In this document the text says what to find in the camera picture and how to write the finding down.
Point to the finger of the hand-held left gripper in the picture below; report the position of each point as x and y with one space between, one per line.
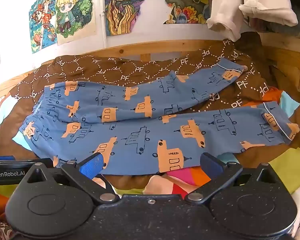
2 158

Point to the blue cartoon figure wall poster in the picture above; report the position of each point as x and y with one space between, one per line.
41 25

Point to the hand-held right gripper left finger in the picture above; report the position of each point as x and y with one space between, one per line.
91 167

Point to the blue pants with orange print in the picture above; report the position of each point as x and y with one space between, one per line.
140 132

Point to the cream hanging garment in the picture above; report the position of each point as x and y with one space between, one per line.
270 5

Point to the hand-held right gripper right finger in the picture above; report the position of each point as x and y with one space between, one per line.
210 163

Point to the blond cartoon figure wall poster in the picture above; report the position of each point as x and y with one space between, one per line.
75 12

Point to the colourful bed sheet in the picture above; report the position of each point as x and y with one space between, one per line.
185 177

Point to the swirl pattern wall poster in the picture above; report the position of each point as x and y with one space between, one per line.
125 7

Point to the torn colourful wall poster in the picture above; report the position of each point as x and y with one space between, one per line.
187 7

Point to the brown printed blanket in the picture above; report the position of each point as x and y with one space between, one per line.
140 72

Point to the white wall pipe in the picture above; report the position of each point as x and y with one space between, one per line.
104 27

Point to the wooden bed frame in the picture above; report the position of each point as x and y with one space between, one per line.
287 55

